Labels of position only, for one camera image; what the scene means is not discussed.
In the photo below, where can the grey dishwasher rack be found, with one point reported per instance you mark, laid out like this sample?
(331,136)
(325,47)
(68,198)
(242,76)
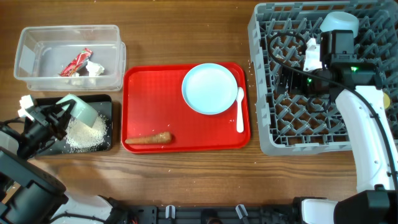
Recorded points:
(293,124)

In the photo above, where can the red plastic tray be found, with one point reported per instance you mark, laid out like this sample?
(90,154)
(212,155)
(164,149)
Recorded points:
(153,104)

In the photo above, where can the yellow plastic cup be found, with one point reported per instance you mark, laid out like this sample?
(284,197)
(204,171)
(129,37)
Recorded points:
(386,101)

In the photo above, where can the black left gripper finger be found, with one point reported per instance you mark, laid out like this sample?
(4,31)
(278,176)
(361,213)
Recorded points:
(62,123)
(61,111)

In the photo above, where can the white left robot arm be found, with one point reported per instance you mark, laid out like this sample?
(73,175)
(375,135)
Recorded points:
(30,194)

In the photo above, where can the green bowl with rice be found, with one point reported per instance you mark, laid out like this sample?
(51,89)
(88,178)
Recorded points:
(81,110)

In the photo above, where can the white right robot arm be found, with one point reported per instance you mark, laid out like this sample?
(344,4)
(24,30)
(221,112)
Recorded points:
(356,89)

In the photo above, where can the white plastic spoon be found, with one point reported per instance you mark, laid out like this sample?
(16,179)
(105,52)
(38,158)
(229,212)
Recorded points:
(239,119)

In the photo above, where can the light blue bowl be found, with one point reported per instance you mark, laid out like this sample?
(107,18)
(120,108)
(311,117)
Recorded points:
(340,21)

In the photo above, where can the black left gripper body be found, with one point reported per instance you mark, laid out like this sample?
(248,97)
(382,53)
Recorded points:
(38,135)

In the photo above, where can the red snack wrapper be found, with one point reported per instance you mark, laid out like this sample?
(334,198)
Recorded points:
(77,63)

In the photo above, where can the clear plastic waste bin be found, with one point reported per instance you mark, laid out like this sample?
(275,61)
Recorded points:
(44,52)

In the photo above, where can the pile of white rice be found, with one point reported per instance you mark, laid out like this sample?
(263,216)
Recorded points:
(82,138)

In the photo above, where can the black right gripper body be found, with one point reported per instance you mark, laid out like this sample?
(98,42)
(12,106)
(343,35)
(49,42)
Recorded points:
(300,82)

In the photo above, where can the black waste tray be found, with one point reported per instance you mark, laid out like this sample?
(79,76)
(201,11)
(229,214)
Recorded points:
(103,105)

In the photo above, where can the light blue plate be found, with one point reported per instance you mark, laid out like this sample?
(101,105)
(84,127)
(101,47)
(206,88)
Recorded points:
(209,88)

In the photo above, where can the orange carrot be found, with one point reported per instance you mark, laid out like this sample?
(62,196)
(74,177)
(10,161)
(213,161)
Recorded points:
(161,138)

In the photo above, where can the white tissue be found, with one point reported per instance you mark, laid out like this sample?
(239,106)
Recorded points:
(94,69)

